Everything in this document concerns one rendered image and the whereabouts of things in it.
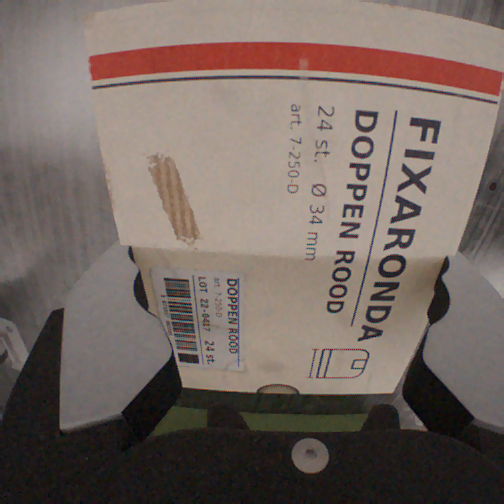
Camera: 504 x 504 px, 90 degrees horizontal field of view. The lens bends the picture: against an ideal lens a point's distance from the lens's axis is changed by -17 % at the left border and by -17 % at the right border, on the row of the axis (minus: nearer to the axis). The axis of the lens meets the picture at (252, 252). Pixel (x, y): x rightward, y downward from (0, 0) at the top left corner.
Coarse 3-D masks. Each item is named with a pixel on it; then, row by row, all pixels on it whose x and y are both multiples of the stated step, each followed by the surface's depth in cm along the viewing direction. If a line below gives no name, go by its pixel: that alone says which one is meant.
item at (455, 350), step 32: (448, 256) 10; (448, 288) 8; (480, 288) 8; (448, 320) 7; (480, 320) 7; (416, 352) 7; (448, 352) 6; (480, 352) 6; (416, 384) 6; (448, 384) 6; (480, 384) 5; (416, 416) 10; (448, 416) 5; (480, 416) 5
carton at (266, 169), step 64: (192, 0) 6; (256, 0) 6; (320, 0) 6; (128, 64) 7; (192, 64) 7; (256, 64) 7; (320, 64) 7; (384, 64) 7; (448, 64) 7; (128, 128) 8; (192, 128) 8; (256, 128) 8; (320, 128) 8; (384, 128) 8; (448, 128) 8; (128, 192) 9; (192, 192) 9; (256, 192) 9; (320, 192) 9; (384, 192) 9; (448, 192) 9; (192, 256) 11; (256, 256) 10; (320, 256) 10; (384, 256) 10; (192, 320) 12; (256, 320) 12; (320, 320) 12; (384, 320) 12; (192, 384) 15; (256, 384) 14; (320, 384) 14; (384, 384) 14
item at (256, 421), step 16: (176, 416) 29; (192, 416) 29; (256, 416) 29; (272, 416) 29; (288, 416) 29; (304, 416) 29; (320, 416) 29; (336, 416) 28; (352, 416) 28; (160, 432) 27
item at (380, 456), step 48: (192, 432) 5; (240, 432) 5; (288, 432) 5; (336, 432) 5; (384, 432) 4; (432, 432) 4; (96, 480) 4; (144, 480) 4; (192, 480) 4; (240, 480) 4; (288, 480) 4; (336, 480) 4; (384, 480) 4; (432, 480) 4; (480, 480) 4
